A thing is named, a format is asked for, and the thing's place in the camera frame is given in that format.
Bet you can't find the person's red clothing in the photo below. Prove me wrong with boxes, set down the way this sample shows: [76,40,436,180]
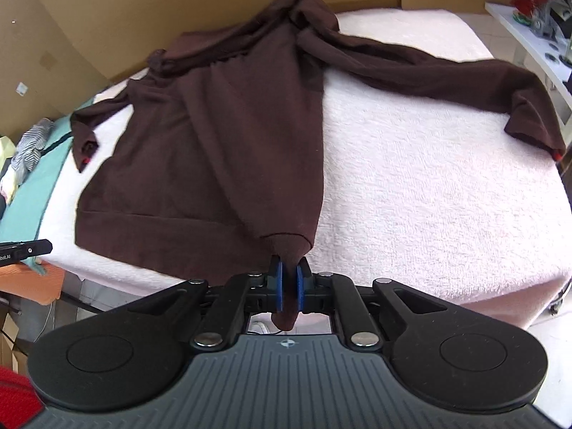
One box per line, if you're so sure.
[0,364,45,429]

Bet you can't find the orange cloth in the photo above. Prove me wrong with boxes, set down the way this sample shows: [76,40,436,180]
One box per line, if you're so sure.
[0,261,65,305]

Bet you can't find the teal cloth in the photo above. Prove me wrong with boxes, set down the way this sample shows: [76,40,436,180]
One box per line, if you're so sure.
[0,98,97,246]

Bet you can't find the pale yellow cloth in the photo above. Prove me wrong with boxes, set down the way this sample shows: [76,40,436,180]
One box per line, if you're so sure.
[0,138,23,202]

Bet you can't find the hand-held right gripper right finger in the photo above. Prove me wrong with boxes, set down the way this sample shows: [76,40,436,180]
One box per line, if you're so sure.
[296,257,448,350]

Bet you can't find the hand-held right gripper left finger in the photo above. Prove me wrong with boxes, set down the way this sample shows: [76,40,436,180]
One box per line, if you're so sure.
[116,255,287,351]

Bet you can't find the white desk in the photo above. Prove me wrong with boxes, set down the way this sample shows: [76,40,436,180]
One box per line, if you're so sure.
[485,2,572,126]

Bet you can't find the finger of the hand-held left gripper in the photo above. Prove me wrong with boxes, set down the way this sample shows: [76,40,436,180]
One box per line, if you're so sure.
[0,240,53,258]

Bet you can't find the dark brown sweater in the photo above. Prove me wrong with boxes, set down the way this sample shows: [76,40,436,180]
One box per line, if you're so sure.
[70,0,567,332]

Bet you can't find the striped cloth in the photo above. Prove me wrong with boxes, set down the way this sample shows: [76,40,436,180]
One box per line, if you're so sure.
[11,118,56,175]

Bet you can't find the grey metal stand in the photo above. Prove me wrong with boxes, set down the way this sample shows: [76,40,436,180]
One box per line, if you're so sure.
[532,2,564,36]

